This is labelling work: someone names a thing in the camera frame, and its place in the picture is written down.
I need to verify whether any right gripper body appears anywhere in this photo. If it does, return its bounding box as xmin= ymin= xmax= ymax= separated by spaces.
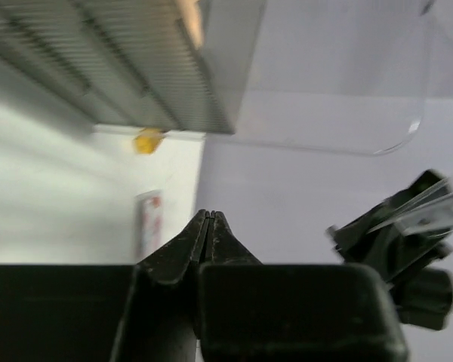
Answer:
xmin=390 ymin=241 xmax=453 ymax=331

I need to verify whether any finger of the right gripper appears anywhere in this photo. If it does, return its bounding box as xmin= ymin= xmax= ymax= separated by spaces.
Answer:
xmin=328 ymin=170 xmax=453 ymax=272

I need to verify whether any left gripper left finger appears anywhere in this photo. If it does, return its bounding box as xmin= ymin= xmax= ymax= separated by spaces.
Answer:
xmin=0 ymin=210 xmax=208 ymax=361

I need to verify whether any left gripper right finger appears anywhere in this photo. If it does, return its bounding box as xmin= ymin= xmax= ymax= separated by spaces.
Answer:
xmin=198 ymin=212 xmax=409 ymax=361

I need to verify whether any pink packet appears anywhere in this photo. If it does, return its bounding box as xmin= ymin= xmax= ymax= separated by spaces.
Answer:
xmin=135 ymin=190 xmax=163 ymax=260

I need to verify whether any clear acrylic drawer organizer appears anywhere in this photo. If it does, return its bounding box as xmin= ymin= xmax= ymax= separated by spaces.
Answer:
xmin=0 ymin=1 xmax=453 ymax=156

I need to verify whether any gold lipstick right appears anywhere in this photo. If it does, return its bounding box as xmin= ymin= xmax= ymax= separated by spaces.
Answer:
xmin=133 ymin=128 xmax=165 ymax=155

